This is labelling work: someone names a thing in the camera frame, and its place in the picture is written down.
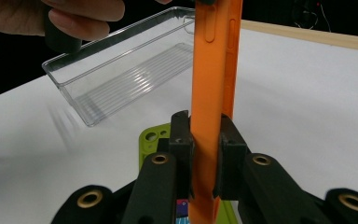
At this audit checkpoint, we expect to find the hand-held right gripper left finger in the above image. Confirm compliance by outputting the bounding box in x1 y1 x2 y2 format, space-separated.
167 109 196 201

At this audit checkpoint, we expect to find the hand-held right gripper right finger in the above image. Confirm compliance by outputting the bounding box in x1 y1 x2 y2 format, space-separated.
213 113 252 201

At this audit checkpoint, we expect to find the green cartoon phone case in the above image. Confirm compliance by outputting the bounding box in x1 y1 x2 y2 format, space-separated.
138 122 241 224

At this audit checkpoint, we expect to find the orange phone case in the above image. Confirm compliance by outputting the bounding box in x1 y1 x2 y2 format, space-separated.
187 0 244 224

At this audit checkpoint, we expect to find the clear plastic container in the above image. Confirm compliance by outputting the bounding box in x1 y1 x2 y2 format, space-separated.
41 6 198 128

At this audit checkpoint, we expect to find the wooden table board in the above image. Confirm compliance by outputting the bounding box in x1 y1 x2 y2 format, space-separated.
241 19 358 53

